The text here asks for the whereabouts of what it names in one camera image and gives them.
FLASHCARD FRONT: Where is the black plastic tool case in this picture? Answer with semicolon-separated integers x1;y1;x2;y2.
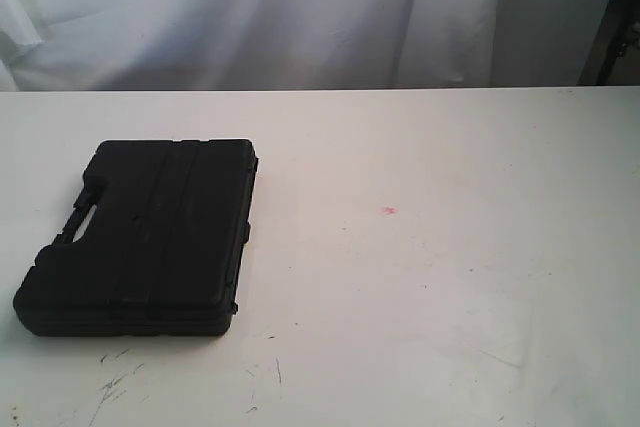
13;139;258;337

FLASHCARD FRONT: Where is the black metal stand pole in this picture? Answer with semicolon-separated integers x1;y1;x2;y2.
596;0;637;86

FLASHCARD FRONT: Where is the white backdrop curtain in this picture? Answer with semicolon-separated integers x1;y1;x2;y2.
1;0;608;91

